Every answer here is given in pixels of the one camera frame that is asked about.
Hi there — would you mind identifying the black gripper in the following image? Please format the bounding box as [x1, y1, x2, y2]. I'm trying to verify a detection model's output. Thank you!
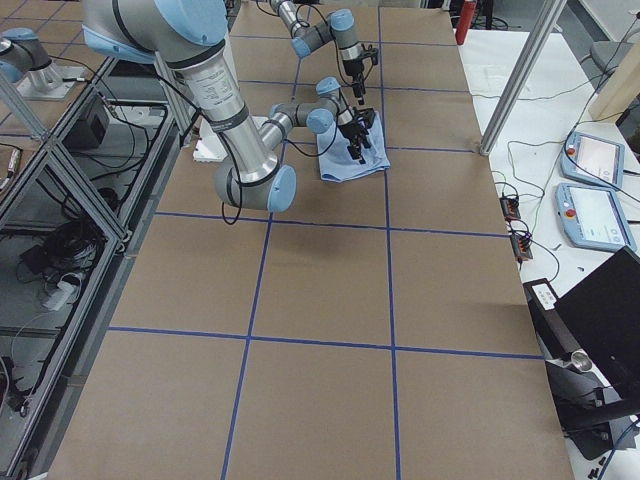
[342, 58, 366, 105]
[338, 117, 371, 164]

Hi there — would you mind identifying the light blue t-shirt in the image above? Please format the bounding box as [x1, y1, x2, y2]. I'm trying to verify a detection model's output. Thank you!
[318, 109, 392, 183]

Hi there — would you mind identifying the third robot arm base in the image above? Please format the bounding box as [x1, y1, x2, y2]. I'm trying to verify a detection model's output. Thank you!
[1, 27, 78, 101]

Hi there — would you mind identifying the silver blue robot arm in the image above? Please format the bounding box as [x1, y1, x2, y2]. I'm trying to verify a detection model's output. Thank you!
[83, 1, 375, 212]
[267, 0, 379, 106]

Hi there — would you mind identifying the red fire extinguisher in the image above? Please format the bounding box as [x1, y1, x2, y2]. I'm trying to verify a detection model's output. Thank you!
[455, 0, 476, 46]

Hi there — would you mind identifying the upper usb hub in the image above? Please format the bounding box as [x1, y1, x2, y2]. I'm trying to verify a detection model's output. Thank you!
[499, 196, 521, 221]

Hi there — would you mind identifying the usb hub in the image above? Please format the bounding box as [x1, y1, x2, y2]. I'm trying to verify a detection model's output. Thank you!
[509, 231, 533, 264]
[499, 196, 521, 221]

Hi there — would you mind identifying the lower usb hub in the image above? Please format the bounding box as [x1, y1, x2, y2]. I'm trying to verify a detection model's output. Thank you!
[509, 231, 533, 264]

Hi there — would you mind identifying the upper teach pendant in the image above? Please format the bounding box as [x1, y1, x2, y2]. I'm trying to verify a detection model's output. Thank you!
[561, 131, 625, 190]

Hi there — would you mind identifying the teach pendant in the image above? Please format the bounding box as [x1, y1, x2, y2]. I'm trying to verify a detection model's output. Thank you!
[555, 183, 637, 252]
[561, 131, 625, 190]

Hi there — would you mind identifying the lower teach pendant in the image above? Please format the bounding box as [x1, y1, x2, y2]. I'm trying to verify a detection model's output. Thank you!
[555, 183, 637, 252]

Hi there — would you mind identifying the grey office chair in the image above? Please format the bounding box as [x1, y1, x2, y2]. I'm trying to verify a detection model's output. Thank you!
[579, 28, 639, 75]

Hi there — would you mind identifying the wooden board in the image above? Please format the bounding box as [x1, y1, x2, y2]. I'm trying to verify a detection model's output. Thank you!
[589, 42, 640, 121]

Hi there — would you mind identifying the black power box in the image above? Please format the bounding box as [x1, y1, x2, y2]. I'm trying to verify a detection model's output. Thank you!
[62, 98, 109, 150]

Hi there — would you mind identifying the black laptop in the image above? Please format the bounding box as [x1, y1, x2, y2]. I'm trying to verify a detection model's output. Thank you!
[555, 247, 639, 398]

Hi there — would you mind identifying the white power strip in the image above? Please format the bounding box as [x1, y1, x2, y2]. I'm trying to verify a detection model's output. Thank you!
[42, 272, 84, 311]

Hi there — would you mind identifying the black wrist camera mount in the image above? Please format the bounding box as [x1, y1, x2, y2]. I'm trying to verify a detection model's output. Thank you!
[359, 43, 379, 66]
[355, 108, 376, 130]

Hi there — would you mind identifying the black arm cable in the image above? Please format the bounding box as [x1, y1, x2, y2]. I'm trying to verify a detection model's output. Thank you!
[294, 2, 351, 76]
[149, 69, 351, 225]

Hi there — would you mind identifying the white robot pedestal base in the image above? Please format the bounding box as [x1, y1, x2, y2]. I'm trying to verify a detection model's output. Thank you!
[193, 120, 271, 162]

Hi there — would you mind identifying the aluminium frame post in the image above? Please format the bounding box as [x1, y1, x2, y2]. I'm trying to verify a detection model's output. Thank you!
[479, 0, 567, 156]

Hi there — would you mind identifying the aluminium glass enclosure frame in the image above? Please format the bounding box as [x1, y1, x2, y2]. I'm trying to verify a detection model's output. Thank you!
[1, 56, 186, 479]

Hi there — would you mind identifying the black camera stand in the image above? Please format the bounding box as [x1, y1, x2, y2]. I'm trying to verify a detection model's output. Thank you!
[523, 279, 639, 460]

